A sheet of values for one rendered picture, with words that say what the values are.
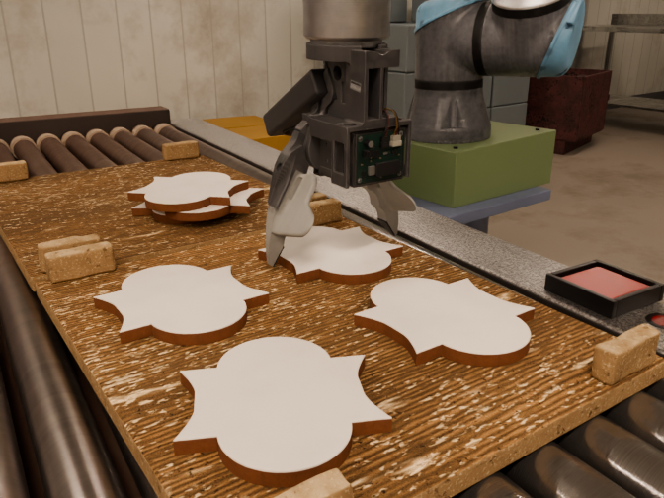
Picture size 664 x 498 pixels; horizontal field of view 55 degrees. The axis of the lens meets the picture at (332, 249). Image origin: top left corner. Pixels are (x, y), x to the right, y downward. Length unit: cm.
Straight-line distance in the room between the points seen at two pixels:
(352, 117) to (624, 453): 32
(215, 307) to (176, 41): 416
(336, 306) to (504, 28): 62
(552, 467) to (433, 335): 13
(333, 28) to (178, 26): 412
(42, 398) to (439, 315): 30
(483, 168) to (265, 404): 75
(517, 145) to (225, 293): 71
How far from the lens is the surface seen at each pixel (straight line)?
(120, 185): 96
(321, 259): 61
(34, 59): 435
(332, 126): 55
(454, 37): 108
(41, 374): 53
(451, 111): 110
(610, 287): 65
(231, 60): 484
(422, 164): 108
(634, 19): 795
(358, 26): 55
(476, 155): 106
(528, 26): 103
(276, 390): 41
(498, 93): 511
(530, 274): 69
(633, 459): 45
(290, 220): 57
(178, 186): 80
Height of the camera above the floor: 117
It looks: 21 degrees down
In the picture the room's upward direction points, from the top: straight up
